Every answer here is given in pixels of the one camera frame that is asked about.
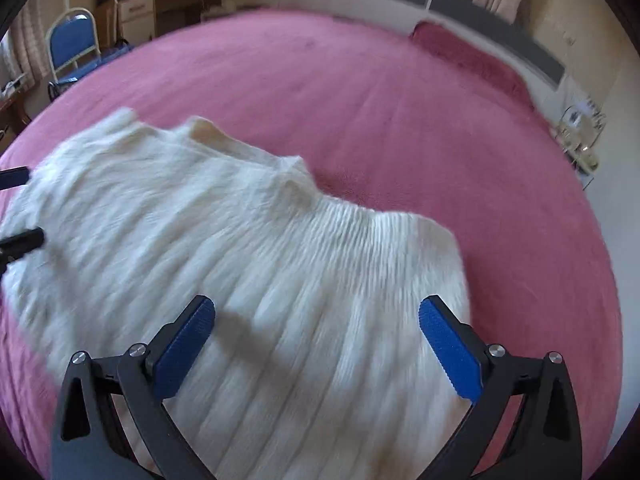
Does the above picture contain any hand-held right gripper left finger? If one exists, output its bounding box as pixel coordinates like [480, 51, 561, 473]
[50, 295, 217, 480]

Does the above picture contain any wooden side table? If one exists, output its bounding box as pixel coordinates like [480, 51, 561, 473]
[0, 80, 33, 151]

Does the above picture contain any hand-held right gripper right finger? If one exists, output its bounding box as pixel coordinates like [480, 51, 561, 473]
[417, 295, 583, 480]

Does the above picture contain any white drawer cabinet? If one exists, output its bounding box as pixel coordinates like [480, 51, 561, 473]
[116, 0, 156, 41]

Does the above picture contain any bed with pink blanket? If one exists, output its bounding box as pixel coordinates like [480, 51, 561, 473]
[0, 7, 623, 480]

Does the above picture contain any pink pillow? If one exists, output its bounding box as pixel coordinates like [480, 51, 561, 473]
[410, 21, 533, 106]

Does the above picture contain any white knitted sweater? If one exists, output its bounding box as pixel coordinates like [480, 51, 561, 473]
[0, 106, 473, 480]

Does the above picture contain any blue chair with white frame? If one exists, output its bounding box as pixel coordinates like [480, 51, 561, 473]
[45, 7, 133, 101]

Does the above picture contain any brown wooden panel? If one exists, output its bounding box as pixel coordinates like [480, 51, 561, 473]
[97, 0, 121, 41]

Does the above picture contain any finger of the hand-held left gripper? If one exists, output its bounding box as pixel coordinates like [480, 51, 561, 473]
[0, 166, 30, 191]
[0, 227, 46, 263]

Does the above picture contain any wooden desk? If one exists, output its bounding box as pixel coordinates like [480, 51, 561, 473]
[152, 0, 223, 28]

